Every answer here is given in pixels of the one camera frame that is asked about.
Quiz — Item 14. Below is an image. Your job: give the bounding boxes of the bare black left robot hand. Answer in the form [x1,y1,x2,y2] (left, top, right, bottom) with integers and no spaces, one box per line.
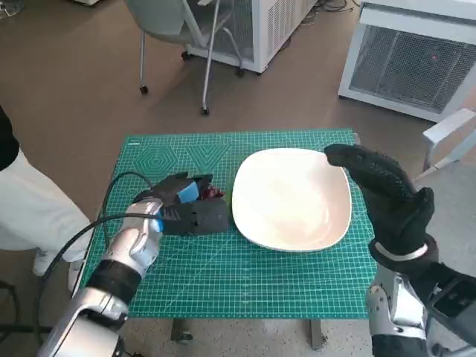
[158,171,230,238]

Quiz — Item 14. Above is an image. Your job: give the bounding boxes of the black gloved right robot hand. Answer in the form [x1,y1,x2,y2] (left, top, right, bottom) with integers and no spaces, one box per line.
[324,144,436,257]

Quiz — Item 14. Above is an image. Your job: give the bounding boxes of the red toy grapes with leaf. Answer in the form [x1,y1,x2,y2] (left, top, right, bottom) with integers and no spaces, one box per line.
[200,184,227,202]

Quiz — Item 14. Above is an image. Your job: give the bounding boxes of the white square plate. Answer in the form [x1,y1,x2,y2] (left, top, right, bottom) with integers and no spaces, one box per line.
[231,147,353,253]

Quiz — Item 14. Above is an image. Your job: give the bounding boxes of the green cutting mat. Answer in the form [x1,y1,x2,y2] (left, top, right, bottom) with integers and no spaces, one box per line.
[76,128,376,321]

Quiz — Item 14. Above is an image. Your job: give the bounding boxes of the metal table leg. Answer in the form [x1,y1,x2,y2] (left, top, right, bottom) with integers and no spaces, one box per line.
[310,318,329,351]
[170,318,194,345]

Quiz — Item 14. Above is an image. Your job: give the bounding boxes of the large white mesh cabinet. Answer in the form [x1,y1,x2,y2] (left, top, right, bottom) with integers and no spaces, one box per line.
[337,1,476,123]

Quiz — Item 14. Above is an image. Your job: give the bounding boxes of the person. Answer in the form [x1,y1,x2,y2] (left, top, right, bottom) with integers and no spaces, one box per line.
[0,106,94,295]

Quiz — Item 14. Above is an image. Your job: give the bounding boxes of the grey chair with metal legs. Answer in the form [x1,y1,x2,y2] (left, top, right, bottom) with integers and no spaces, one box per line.
[124,0,246,115]

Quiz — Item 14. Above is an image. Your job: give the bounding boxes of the white mesh cabinet on castors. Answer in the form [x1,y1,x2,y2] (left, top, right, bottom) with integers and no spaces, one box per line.
[181,0,317,75]

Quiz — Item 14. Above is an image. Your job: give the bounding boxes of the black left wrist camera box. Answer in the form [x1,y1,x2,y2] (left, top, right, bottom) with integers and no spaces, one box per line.
[132,173,187,206]

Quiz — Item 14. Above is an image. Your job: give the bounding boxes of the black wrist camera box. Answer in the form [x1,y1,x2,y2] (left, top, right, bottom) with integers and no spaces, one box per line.
[423,262,476,335]
[132,173,187,206]

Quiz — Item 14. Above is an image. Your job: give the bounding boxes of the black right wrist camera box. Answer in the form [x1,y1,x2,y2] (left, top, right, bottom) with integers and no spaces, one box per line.
[423,262,476,335]

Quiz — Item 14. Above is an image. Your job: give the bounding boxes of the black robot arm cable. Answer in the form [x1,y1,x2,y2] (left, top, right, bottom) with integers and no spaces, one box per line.
[33,171,159,335]

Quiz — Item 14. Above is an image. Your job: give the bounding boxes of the black floor cables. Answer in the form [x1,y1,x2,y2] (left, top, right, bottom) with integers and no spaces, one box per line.
[310,0,364,22]

